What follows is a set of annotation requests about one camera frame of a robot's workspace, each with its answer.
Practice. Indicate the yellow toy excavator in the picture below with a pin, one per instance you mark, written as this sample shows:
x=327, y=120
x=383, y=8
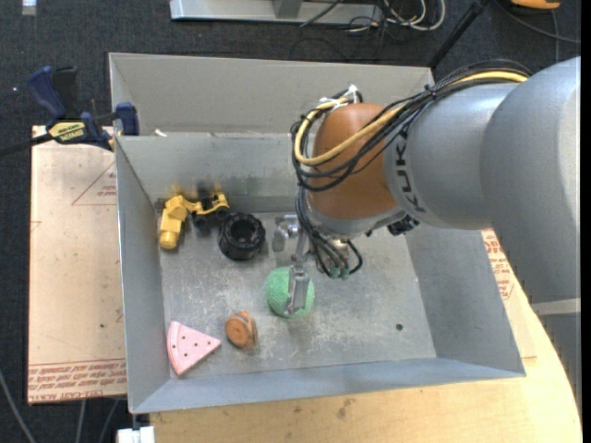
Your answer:
x=173, y=222

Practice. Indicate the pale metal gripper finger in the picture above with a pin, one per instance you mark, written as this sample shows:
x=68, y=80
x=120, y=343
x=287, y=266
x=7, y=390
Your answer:
x=302, y=293
x=293, y=293

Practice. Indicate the brown round toy food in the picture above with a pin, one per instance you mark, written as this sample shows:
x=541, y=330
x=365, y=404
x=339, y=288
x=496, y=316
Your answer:
x=237, y=330

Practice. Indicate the pink dotted wedge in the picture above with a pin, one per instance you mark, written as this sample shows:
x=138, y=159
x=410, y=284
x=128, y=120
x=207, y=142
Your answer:
x=187, y=346

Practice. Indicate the grey metal bin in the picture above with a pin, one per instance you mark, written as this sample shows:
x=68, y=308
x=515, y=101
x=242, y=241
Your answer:
x=360, y=321

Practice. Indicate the green ball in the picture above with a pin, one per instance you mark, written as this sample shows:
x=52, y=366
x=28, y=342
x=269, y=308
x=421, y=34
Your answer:
x=277, y=291

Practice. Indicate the black cylinder on white bracket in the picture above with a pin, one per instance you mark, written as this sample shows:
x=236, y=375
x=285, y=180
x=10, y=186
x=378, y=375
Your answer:
x=402, y=225

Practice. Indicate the brown cardboard board, red print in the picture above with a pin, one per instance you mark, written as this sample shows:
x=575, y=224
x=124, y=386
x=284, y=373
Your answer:
x=74, y=256

